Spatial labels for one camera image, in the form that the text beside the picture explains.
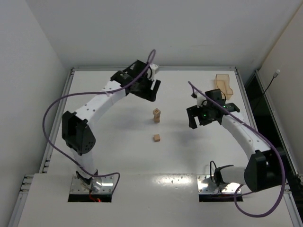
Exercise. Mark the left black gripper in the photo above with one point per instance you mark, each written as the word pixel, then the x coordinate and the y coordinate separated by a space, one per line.
pixel 147 89

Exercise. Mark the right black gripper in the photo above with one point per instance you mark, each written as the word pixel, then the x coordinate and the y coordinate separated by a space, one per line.
pixel 195 113

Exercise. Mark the wooden cube with lines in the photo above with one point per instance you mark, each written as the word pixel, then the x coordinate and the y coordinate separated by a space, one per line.
pixel 156 111

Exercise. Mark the transparent amber plastic bin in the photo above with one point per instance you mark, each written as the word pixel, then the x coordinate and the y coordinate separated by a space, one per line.
pixel 222 82

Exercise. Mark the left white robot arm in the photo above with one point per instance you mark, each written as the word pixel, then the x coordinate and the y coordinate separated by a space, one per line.
pixel 77 127

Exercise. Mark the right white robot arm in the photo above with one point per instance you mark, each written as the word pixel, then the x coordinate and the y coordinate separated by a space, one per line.
pixel 263 170

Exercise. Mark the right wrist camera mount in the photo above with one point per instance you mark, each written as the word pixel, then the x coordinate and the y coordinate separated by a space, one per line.
pixel 200 100

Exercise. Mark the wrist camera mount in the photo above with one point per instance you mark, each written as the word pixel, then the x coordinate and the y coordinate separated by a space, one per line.
pixel 200 100
pixel 152 71

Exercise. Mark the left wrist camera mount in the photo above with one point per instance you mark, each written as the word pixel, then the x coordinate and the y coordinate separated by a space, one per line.
pixel 152 71

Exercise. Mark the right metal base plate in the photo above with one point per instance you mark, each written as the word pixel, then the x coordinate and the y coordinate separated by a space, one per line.
pixel 207 187

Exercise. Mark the metal base plate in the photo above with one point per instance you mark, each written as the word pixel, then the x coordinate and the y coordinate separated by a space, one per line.
pixel 102 185
pixel 207 187

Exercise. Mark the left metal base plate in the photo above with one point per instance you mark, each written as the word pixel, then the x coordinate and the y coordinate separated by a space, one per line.
pixel 102 185

